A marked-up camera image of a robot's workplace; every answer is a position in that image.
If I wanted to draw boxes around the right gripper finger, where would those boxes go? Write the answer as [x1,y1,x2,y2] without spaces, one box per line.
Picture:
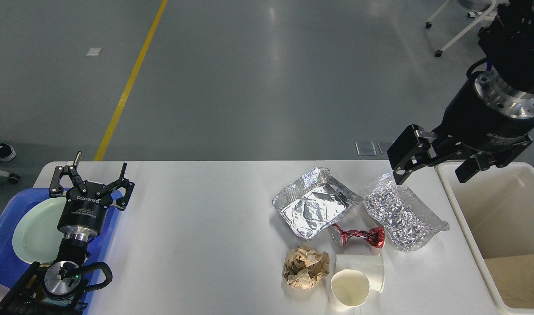
[455,151,499,183]
[387,124,457,185]

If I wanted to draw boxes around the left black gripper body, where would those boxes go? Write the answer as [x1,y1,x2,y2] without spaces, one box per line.
[57,189,113,241]

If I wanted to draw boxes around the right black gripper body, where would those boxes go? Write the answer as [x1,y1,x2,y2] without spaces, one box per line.
[434,70,534,168]

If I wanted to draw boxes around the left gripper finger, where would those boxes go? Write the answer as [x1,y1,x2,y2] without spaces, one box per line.
[48,151,88,198]
[94,162,135,211]

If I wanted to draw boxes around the mint green plate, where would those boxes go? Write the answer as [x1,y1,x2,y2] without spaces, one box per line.
[12,197,66,264]

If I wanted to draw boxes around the aluminium foil sheet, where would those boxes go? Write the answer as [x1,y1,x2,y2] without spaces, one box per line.
[359,173,450,251]

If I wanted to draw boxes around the brown paper bag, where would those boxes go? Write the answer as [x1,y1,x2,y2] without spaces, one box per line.
[484,255,534,309]

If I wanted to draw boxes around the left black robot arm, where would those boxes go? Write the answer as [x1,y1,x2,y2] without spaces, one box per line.
[0,152,135,315]

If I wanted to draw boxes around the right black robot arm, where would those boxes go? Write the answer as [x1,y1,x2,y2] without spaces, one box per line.
[387,0,534,184]

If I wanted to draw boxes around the right floor plate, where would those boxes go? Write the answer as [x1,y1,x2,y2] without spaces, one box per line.
[377,141,394,156]

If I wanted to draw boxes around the floor plate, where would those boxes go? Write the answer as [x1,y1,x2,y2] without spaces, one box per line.
[355,141,377,156]
[377,141,394,156]

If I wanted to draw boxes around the white furniture leg with caster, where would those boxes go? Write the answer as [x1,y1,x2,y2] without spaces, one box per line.
[0,170,21,184]

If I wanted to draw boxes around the left floor plate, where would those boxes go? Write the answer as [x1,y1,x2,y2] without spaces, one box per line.
[355,141,377,156]

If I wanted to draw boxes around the beige plastic bin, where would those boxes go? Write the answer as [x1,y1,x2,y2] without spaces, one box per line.
[436,163,534,315]

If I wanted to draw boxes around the crushed red can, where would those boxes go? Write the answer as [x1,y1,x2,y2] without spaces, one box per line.
[328,224,386,255]

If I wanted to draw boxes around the white rolling chair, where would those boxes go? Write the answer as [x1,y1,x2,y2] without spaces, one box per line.
[424,0,501,58]

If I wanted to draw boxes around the square aluminium foil tray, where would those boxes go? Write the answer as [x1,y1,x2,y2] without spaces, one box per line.
[272,167,362,240]

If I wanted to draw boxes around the lying white paper cup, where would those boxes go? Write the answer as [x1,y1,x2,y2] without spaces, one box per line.
[335,255,385,293]

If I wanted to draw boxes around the white floor label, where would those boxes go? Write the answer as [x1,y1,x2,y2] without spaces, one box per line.
[85,47,103,56]

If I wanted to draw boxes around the crumpled brown paper ball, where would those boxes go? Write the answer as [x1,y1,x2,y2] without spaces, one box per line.
[283,245,330,289]

